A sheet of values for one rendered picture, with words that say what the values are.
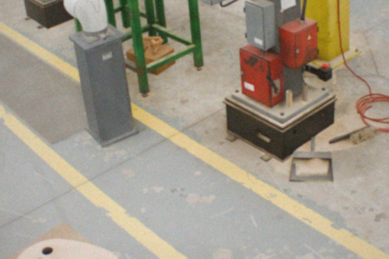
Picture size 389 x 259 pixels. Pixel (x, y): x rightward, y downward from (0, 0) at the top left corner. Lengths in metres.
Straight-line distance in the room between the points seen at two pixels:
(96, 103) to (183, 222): 0.99
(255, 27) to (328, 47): 1.30
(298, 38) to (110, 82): 1.18
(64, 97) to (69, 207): 1.27
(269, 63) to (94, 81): 1.06
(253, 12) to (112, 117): 1.14
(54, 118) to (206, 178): 1.30
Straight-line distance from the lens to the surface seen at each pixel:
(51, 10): 6.03
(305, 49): 3.77
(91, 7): 3.90
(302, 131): 3.99
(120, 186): 3.89
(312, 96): 4.02
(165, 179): 3.89
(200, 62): 4.91
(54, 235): 2.26
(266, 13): 3.65
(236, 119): 4.11
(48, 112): 4.73
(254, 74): 3.84
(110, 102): 4.12
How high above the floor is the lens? 2.37
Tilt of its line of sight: 32 degrees down
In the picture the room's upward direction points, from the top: 6 degrees counter-clockwise
